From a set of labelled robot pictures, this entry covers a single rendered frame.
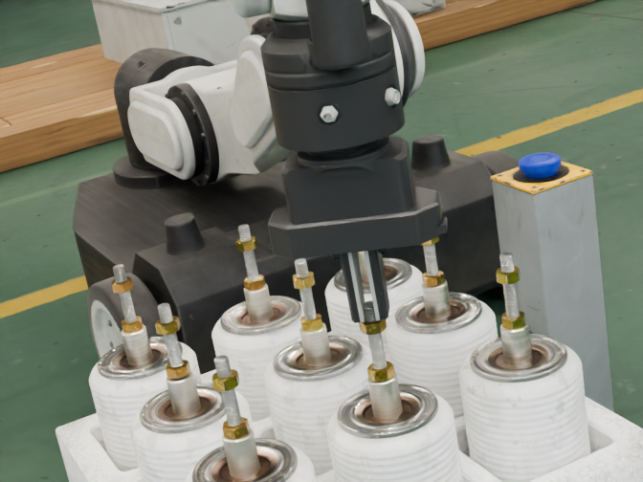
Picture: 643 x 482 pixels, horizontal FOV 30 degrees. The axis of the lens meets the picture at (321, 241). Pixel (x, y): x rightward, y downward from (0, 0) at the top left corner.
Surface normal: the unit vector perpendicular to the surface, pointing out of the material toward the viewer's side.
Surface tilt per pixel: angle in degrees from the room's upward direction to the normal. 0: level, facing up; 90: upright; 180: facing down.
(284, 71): 90
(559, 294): 90
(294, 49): 45
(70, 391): 0
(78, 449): 0
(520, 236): 90
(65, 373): 0
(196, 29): 90
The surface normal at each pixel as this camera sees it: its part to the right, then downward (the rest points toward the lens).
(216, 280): 0.22, -0.48
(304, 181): -0.11, 0.37
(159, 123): -0.87, 0.30
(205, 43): 0.47, 0.24
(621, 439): -0.16, -0.92
